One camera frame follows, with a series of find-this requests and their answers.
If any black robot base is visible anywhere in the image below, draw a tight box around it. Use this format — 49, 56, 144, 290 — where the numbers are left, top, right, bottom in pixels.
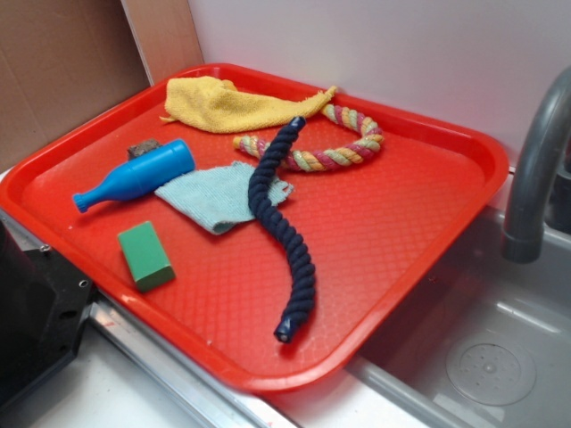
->
1, 226, 95, 409

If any light blue cloth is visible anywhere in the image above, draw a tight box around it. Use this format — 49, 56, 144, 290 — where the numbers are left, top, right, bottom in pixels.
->
153, 160, 295, 236

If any red plastic tray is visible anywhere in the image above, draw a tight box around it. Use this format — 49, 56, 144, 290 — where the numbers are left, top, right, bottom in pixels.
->
1, 83, 509, 393

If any blue plastic bottle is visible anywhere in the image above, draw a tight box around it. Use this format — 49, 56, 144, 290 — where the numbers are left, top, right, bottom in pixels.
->
72, 139, 195, 213

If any yellow cloth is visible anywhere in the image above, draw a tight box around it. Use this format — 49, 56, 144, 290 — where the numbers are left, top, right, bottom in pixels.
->
161, 76, 337, 134

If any green block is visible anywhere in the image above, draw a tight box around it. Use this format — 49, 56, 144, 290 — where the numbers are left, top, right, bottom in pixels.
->
118, 221, 176, 292

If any small brown block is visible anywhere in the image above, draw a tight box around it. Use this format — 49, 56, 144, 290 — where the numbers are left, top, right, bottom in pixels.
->
127, 138, 162, 161

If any grey sink basin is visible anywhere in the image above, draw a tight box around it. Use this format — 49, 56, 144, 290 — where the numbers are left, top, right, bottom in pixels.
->
348, 208, 570, 427

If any grey faucet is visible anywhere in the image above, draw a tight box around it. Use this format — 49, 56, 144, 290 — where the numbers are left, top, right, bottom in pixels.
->
501, 68, 570, 264

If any sink drain cover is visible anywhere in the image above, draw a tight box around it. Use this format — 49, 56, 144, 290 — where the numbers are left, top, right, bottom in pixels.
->
446, 333, 536, 407

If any brown cardboard panel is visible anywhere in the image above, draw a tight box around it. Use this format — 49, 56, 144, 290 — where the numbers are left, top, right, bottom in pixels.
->
1, 1, 203, 170

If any dark blue rope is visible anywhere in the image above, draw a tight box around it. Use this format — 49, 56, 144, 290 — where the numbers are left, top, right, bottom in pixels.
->
247, 116, 317, 344

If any multicolour braided rope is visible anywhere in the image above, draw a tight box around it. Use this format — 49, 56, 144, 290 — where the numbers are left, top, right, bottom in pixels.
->
233, 103, 385, 174

